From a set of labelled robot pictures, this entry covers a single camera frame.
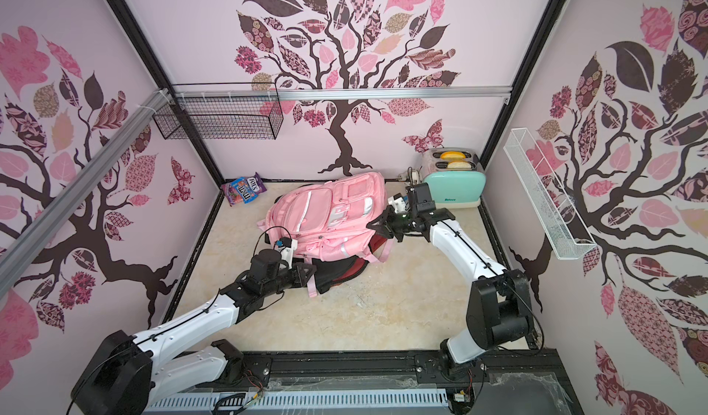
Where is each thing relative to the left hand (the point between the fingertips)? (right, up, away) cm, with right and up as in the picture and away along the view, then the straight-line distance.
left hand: (314, 274), depth 83 cm
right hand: (+16, +14, -3) cm, 22 cm away
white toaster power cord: (+36, +34, +30) cm, 58 cm away
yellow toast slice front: (+51, +36, +18) cm, 65 cm away
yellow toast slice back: (+50, +40, +20) cm, 67 cm away
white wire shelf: (+69, +30, +2) cm, 75 cm away
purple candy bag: (-36, +28, +31) cm, 55 cm away
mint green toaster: (+49, +31, +18) cm, 61 cm away
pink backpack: (+4, +16, +4) cm, 17 cm away
